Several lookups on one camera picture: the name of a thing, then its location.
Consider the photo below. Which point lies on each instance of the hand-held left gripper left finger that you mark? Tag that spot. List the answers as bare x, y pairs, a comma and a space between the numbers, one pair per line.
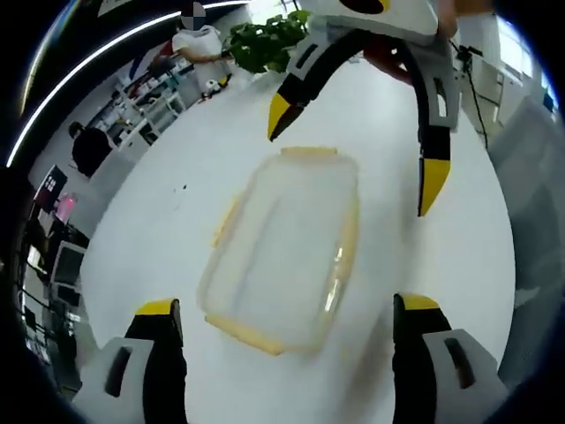
159, 353

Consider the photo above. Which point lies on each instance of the white chair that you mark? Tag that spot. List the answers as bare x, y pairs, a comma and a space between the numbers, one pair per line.
165, 110

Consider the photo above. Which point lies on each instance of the black tripod stand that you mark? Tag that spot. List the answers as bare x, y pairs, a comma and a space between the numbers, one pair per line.
468, 53

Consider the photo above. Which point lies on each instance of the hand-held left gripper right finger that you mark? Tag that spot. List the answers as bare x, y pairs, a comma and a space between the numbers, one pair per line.
415, 353

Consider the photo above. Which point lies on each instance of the computer monitor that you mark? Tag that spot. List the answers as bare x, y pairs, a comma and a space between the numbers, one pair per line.
68, 265

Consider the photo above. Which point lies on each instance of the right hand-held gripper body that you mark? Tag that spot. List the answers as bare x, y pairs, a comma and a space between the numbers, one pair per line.
397, 20

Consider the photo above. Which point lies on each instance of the person's right hand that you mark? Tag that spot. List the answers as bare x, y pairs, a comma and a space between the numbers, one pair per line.
390, 57

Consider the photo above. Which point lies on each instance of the potted green plant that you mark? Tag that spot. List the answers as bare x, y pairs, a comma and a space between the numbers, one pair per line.
265, 40

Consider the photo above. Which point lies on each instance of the grey mesh chair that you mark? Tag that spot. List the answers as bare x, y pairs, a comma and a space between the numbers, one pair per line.
529, 176

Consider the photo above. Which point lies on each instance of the clear container with yellow buckles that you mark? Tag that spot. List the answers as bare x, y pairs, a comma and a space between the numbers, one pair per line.
273, 229

